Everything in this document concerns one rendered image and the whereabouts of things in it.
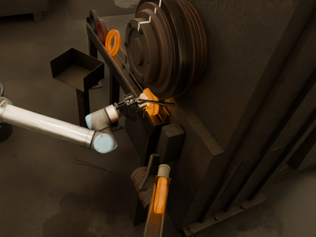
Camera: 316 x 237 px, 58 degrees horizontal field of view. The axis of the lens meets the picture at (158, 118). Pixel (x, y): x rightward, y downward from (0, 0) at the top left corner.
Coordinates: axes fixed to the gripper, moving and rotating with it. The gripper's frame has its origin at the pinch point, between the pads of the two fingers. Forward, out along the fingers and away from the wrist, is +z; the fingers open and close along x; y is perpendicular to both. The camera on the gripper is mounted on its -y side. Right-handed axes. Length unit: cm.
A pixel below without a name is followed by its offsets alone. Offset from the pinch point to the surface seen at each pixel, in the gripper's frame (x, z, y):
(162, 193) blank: -55, -18, 7
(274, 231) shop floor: -76, 46, -92
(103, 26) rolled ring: 83, -1, -2
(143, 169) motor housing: -27.9, -19.8, -17.9
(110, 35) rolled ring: 74, 1, -5
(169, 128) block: -25.3, -0.6, 4.1
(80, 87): 38, -34, -7
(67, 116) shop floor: 72, -56, -64
